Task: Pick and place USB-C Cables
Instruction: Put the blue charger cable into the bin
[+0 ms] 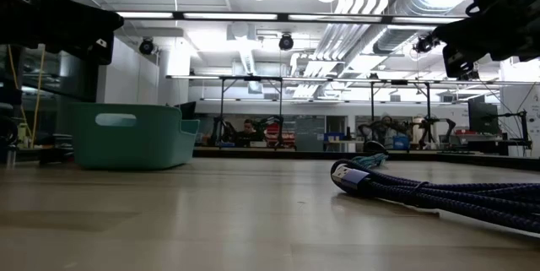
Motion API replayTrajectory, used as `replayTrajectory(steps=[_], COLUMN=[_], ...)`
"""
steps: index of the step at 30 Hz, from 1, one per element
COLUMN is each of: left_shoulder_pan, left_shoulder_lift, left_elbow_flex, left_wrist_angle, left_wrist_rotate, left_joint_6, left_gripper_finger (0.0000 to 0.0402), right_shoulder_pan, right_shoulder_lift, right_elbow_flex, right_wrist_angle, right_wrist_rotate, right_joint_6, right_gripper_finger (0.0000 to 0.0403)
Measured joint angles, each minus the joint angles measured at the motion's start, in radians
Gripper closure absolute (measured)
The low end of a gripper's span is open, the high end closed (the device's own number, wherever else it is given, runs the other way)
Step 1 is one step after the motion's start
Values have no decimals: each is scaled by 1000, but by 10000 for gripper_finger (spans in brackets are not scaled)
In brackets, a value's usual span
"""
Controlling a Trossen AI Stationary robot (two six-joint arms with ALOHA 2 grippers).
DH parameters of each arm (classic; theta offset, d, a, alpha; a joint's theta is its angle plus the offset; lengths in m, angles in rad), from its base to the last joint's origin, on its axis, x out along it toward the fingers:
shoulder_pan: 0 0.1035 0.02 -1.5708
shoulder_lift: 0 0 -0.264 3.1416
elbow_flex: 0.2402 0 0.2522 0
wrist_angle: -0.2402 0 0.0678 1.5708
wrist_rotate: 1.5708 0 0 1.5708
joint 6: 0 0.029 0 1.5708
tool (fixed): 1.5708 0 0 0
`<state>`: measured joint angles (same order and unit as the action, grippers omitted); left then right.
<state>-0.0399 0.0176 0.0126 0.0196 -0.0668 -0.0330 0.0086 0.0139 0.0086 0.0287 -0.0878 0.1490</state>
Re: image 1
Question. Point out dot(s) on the red storage boxes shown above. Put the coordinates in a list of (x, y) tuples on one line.
[(278, 133)]

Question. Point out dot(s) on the black aluminium table frame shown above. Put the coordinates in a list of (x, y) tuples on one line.
[(295, 153)]

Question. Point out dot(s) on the black computer monitor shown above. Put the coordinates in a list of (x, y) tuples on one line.
[(483, 117)]

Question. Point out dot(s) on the black background robot arm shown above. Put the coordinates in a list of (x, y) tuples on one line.
[(219, 129), (270, 123), (439, 127)]

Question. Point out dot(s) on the black monitor stand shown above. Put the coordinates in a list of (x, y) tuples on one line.
[(524, 131)]

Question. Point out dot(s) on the silver metal cylinder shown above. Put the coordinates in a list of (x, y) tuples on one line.
[(10, 157)]

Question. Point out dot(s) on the teal plastic bin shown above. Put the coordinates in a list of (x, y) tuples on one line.
[(126, 144)]

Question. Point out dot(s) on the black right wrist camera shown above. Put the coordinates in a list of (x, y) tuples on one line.
[(457, 62)]

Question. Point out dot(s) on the black overhead light beam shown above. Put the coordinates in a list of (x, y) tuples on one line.
[(282, 17)]

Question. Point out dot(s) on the person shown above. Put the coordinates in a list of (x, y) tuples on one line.
[(386, 125), (248, 129)]

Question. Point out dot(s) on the blue storage bin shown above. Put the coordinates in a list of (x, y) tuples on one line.
[(401, 142)]

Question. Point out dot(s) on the pale plastic bottle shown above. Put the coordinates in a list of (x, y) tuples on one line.
[(22, 133)]

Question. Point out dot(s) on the silver ventilation duct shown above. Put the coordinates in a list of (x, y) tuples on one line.
[(405, 34)]

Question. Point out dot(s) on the black ceiling spot lamp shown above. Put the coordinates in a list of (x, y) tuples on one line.
[(146, 46), (425, 44), (286, 41)]

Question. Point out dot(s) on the black background station frame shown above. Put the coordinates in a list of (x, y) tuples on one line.
[(222, 110), (372, 110)]

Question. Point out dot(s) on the black dome object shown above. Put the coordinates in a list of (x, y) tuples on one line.
[(375, 147)]

